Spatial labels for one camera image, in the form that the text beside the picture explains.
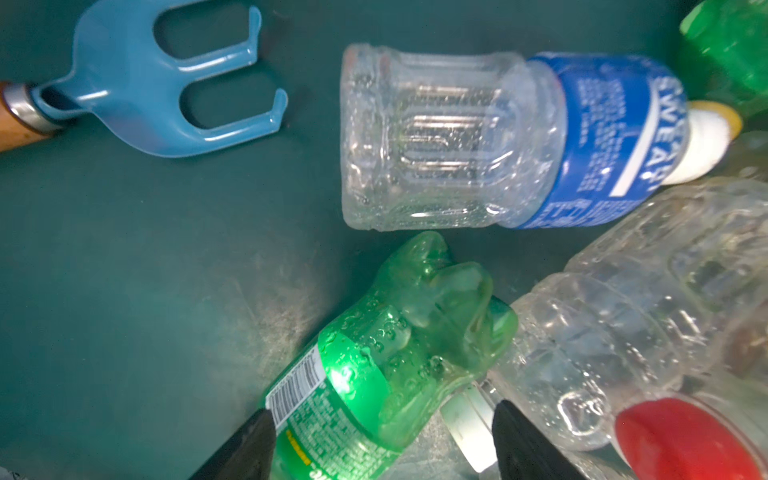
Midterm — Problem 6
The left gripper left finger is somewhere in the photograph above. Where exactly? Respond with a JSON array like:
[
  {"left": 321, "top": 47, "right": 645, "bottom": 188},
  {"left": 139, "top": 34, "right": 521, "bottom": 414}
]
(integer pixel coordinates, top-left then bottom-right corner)
[{"left": 190, "top": 409, "right": 276, "bottom": 480}]

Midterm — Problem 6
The blue garden fork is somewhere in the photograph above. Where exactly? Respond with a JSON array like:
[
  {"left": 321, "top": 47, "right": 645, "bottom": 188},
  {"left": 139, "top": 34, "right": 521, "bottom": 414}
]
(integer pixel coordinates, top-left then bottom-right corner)
[{"left": 1, "top": 1, "right": 288, "bottom": 158}]

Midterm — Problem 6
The Coca-Cola bottle red label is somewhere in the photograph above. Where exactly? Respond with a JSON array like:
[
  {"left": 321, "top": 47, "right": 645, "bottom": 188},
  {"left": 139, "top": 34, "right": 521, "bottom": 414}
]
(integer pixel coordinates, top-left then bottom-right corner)
[{"left": 440, "top": 176, "right": 768, "bottom": 480}]

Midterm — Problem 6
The crushed green bottle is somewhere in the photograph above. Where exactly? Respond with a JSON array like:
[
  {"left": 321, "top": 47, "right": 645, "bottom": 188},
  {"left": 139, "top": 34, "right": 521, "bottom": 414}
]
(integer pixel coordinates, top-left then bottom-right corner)
[{"left": 676, "top": 0, "right": 767, "bottom": 119}]

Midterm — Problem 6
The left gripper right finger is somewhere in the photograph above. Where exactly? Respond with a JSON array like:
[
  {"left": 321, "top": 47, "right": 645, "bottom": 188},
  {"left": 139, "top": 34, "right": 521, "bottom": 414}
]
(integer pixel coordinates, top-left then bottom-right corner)
[{"left": 492, "top": 400, "right": 584, "bottom": 480}]

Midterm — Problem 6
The green Sprite bottle yellow cap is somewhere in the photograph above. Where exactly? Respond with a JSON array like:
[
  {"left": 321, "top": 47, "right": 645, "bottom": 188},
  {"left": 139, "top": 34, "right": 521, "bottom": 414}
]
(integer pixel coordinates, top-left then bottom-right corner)
[{"left": 262, "top": 231, "right": 518, "bottom": 479}]

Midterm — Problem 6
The Pocari Sweat bottle blue label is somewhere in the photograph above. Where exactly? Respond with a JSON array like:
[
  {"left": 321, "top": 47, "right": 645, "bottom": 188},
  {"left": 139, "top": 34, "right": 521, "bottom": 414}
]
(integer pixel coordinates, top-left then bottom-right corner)
[{"left": 340, "top": 44, "right": 742, "bottom": 232}]

